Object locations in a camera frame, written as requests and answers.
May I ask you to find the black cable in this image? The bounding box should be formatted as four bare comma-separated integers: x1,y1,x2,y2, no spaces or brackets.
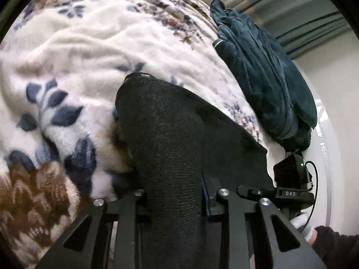
304,160,320,232

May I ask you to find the person's right hand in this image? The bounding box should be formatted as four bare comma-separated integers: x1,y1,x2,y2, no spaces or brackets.
290,212,318,243

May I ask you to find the grey green curtain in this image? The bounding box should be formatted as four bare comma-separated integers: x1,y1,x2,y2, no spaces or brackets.
224,0,351,59

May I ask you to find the floral fleece blanket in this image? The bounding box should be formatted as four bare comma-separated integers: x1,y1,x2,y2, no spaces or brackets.
0,0,265,264

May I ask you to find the person's right forearm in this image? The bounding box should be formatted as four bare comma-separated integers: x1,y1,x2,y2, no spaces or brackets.
311,225,359,269

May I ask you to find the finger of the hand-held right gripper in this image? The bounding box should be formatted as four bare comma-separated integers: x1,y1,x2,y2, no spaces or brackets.
236,184,278,202

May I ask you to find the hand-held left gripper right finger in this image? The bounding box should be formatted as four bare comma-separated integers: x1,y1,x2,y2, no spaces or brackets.
201,173,328,269

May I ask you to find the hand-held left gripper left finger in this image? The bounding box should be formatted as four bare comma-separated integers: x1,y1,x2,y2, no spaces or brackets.
35,189,149,269

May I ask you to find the black knit garment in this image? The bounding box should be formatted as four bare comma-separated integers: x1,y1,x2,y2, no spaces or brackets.
114,72,277,269

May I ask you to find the teal plush blanket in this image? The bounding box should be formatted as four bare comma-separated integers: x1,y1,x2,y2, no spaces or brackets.
210,0,318,151

